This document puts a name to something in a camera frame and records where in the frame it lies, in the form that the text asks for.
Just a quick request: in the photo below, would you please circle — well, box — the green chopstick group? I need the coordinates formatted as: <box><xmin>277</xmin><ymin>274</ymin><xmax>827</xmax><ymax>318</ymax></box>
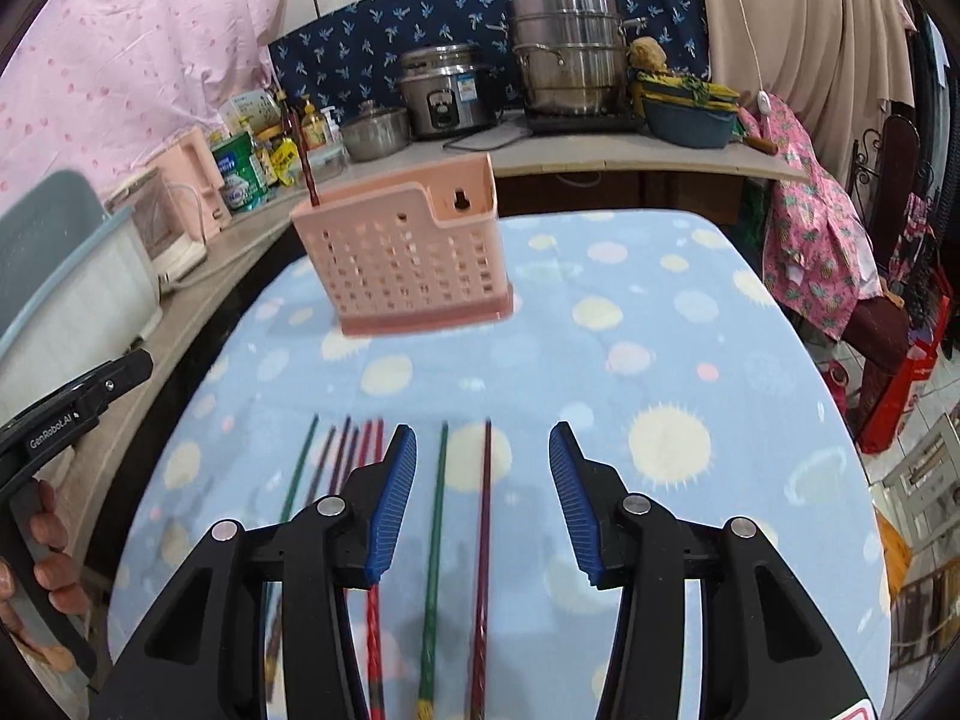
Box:
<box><xmin>262</xmin><ymin>414</ymin><xmax>321</xmax><ymax>616</ymax></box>

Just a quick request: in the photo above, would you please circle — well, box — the dark red chopstick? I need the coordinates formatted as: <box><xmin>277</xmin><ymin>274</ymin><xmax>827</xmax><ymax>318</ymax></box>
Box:
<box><xmin>338</xmin><ymin>426</ymin><xmax>359</xmax><ymax>493</ymax></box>

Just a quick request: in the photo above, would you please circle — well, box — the dark maroon chopstick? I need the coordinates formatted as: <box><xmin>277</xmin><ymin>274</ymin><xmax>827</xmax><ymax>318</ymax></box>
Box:
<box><xmin>277</xmin><ymin>89</ymin><xmax>319</xmax><ymax>206</ymax></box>
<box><xmin>327</xmin><ymin>415</ymin><xmax>352</xmax><ymax>496</ymax></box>

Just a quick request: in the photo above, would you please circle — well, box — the green chopstick single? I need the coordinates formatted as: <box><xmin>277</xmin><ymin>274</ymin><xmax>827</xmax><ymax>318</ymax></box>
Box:
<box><xmin>416</xmin><ymin>422</ymin><xmax>449</xmax><ymax>720</ymax></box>

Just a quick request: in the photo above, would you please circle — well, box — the maroon chopstick single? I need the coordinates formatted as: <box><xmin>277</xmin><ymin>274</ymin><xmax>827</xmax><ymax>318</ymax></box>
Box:
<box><xmin>467</xmin><ymin>419</ymin><xmax>493</xmax><ymax>720</ymax></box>

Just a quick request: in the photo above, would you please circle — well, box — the brown chopstick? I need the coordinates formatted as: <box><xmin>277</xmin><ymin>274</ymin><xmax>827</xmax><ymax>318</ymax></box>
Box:
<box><xmin>304</xmin><ymin>427</ymin><xmax>337</xmax><ymax>504</ymax></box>

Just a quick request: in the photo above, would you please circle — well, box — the person's left hand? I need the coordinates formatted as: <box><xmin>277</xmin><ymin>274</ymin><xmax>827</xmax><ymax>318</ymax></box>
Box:
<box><xmin>0</xmin><ymin>478</ymin><xmax>91</xmax><ymax>673</ymax></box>

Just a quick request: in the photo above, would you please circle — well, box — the white dish drainer bin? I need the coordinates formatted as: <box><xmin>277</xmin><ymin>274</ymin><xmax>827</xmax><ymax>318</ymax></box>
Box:
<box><xmin>0</xmin><ymin>171</ymin><xmax>163</xmax><ymax>419</ymax></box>

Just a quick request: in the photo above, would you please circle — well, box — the blue planet pattern tablecloth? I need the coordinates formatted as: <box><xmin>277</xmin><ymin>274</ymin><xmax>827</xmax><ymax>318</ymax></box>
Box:
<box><xmin>107</xmin><ymin>211</ymin><xmax>890</xmax><ymax>718</ymax></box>

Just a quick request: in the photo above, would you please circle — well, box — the pink electric kettle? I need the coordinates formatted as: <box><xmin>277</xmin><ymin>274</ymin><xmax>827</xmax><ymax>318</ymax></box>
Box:
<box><xmin>146</xmin><ymin>127</ymin><xmax>229</xmax><ymax>242</ymax></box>

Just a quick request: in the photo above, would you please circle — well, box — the pink perforated utensil holder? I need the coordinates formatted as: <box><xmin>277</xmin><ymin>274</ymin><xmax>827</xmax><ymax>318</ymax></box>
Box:
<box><xmin>291</xmin><ymin>153</ymin><xmax>514</xmax><ymax>337</ymax></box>

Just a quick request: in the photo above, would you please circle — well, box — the pink floral hanging garment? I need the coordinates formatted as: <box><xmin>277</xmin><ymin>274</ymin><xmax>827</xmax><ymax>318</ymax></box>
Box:
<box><xmin>739</xmin><ymin>94</ymin><xmax>882</xmax><ymax>340</ymax></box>

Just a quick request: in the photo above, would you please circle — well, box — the green tin can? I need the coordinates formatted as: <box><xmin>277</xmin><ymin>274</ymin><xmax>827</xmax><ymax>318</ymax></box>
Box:
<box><xmin>212</xmin><ymin>130</ymin><xmax>268</xmax><ymax>215</ymax></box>

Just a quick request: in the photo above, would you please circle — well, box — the clear food container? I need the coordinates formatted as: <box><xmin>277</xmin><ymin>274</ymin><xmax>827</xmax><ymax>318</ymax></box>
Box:
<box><xmin>308</xmin><ymin>143</ymin><xmax>348</xmax><ymax>182</ymax></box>

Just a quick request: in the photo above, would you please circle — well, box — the small steel lidded pot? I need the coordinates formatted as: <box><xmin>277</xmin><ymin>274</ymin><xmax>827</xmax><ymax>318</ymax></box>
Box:
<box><xmin>340</xmin><ymin>99</ymin><xmax>412</xmax><ymax>163</ymax></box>

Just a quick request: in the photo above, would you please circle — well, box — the yellow soap bottle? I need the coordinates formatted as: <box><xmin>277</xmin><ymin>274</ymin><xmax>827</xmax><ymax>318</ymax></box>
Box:
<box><xmin>301</xmin><ymin>96</ymin><xmax>327</xmax><ymax>151</ymax></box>

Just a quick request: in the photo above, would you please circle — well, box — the pink dotted curtain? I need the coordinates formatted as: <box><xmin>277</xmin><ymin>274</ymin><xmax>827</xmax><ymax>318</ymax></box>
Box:
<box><xmin>2</xmin><ymin>0</ymin><xmax>283</xmax><ymax>206</ymax></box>

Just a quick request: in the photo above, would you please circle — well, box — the blue bowl stack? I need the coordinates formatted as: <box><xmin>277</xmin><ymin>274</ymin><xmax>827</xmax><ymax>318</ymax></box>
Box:
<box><xmin>633</xmin><ymin>71</ymin><xmax>740</xmax><ymax>149</ymax></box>

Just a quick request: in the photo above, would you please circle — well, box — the steel rice cooker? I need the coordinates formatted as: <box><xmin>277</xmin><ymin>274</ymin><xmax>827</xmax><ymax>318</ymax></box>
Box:
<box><xmin>398</xmin><ymin>43</ymin><xmax>496</xmax><ymax>140</ymax></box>

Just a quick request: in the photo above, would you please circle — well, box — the navy floral backsplash cloth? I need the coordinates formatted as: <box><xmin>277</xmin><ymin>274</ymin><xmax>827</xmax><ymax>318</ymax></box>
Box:
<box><xmin>270</xmin><ymin>0</ymin><xmax>711</xmax><ymax>117</ymax></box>

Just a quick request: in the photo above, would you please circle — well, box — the stacked steel steamer pot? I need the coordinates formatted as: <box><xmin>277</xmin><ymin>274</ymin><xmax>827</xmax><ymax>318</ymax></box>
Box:
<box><xmin>509</xmin><ymin>0</ymin><xmax>633</xmax><ymax>117</ymax></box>

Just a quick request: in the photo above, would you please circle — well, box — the beige curtain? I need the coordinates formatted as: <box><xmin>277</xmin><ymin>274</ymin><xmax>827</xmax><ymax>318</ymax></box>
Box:
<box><xmin>704</xmin><ymin>0</ymin><xmax>913</xmax><ymax>181</ymax></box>

